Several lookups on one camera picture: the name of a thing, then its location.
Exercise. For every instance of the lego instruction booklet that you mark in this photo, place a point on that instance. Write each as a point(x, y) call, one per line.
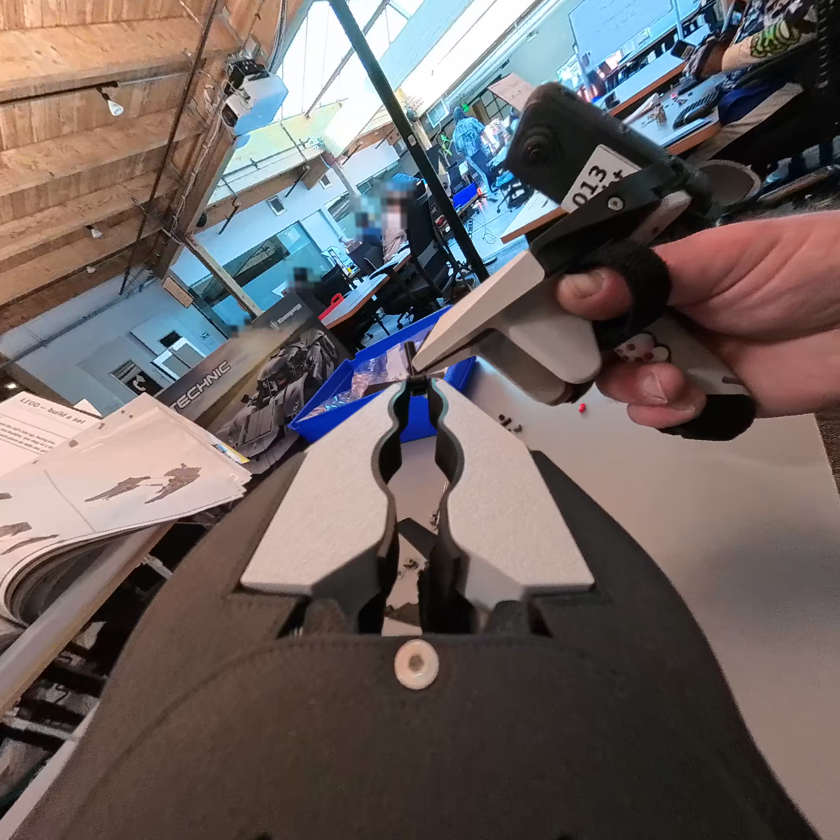
point(131, 459)

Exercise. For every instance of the clear plastic bags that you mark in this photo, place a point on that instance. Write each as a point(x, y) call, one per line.
point(367, 380)

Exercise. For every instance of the wooden office desk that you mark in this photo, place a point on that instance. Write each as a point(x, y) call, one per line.
point(682, 128)
point(354, 298)

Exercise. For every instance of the white wall-mounted unit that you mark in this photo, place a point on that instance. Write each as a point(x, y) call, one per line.
point(262, 102)

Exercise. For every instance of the dark lego set box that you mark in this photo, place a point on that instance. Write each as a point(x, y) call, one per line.
point(262, 394)

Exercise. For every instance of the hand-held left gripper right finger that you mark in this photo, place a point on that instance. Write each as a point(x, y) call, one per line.
point(518, 525)

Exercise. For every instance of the black office chair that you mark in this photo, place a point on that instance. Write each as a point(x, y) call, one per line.
point(426, 256)

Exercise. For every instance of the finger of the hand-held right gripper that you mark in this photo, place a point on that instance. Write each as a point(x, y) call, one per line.
point(485, 308)

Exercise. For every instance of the black lego pin pair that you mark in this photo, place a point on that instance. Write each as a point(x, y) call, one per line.
point(516, 428)

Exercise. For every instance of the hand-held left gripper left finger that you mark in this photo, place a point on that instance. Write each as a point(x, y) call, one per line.
point(315, 525)

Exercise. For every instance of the person's right hand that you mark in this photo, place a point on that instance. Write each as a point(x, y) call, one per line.
point(774, 295)

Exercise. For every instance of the blue plastic bin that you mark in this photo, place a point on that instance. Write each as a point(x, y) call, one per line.
point(315, 420)

